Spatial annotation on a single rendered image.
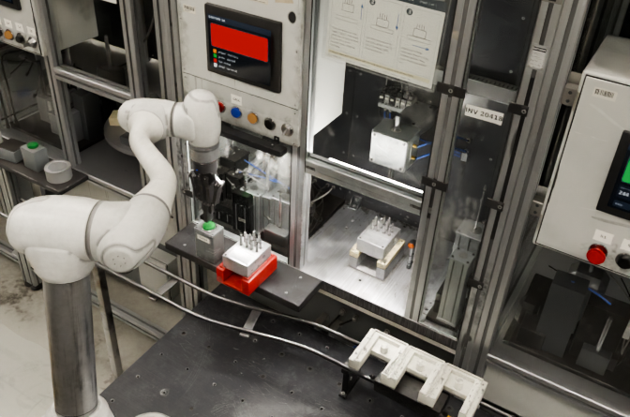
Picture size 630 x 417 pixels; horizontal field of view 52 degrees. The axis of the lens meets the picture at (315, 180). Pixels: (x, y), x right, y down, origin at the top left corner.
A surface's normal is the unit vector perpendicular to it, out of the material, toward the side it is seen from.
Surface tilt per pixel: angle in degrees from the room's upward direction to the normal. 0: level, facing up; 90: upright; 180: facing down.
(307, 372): 0
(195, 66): 90
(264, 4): 90
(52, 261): 83
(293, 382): 0
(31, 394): 0
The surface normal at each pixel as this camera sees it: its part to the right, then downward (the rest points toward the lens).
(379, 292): 0.04, -0.83
